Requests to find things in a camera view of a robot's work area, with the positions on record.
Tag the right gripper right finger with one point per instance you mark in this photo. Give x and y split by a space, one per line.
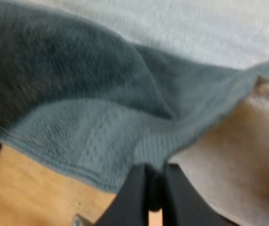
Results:
184 202

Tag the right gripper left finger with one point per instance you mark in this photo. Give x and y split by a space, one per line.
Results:
129 200

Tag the dark grey-green towel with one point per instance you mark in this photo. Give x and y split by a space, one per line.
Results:
78 99

